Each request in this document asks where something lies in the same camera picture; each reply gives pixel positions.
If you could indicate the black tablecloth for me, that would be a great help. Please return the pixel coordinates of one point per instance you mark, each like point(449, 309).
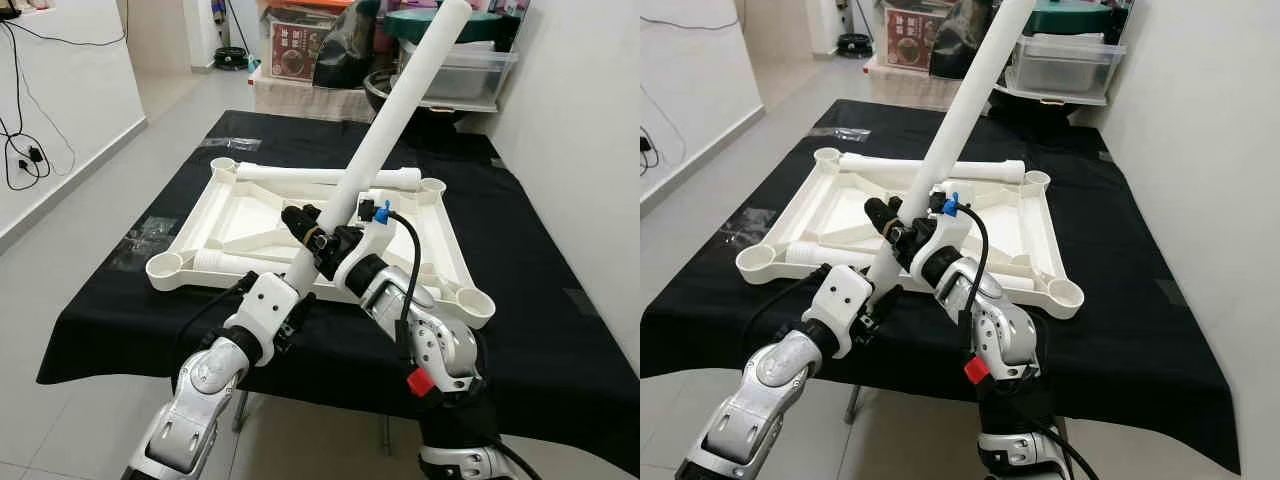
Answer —
point(740, 330)
point(150, 330)

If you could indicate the black round floor device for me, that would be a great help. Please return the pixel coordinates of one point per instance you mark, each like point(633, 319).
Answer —
point(232, 58)
point(855, 46)

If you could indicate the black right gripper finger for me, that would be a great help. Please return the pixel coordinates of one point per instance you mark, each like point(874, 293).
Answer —
point(302, 222)
point(882, 215)

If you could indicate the red printed box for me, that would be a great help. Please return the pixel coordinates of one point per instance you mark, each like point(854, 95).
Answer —
point(295, 50)
point(910, 40)

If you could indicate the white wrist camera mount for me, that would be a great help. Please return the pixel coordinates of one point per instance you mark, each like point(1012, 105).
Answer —
point(385, 238)
point(840, 300)
point(950, 232)
point(262, 300)

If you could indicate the black bag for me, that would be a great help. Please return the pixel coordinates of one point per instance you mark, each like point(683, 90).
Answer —
point(345, 50)
point(955, 45)

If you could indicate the clear tape cross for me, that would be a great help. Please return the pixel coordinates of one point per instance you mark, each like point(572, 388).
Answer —
point(745, 228)
point(145, 240)

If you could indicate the black power adapter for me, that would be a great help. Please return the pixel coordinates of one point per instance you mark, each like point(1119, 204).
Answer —
point(36, 155)

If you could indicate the grey tape patch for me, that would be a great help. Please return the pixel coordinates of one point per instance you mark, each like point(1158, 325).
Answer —
point(1172, 293)
point(582, 302)

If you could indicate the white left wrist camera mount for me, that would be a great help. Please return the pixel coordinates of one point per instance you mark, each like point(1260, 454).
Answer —
point(262, 300)
point(840, 300)

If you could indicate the metal table frame leg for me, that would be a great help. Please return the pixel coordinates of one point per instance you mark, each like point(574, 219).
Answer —
point(855, 405)
point(240, 410)

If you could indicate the black round bowl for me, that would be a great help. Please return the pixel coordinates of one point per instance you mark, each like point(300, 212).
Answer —
point(385, 95)
point(1030, 108)

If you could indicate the beige cloth covered bench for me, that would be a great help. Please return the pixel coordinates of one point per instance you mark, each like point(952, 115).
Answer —
point(300, 100)
point(920, 90)

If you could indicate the clear plastic storage bin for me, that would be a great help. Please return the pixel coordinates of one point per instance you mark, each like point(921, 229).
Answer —
point(480, 75)
point(1070, 65)

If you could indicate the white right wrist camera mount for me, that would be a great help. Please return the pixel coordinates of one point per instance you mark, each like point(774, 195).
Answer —
point(950, 232)
point(385, 238)

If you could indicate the clear tape strip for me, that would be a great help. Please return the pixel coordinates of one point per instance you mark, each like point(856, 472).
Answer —
point(230, 142)
point(840, 133)

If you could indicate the white plastic table top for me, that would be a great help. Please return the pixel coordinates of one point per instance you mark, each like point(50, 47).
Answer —
point(850, 205)
point(250, 215)

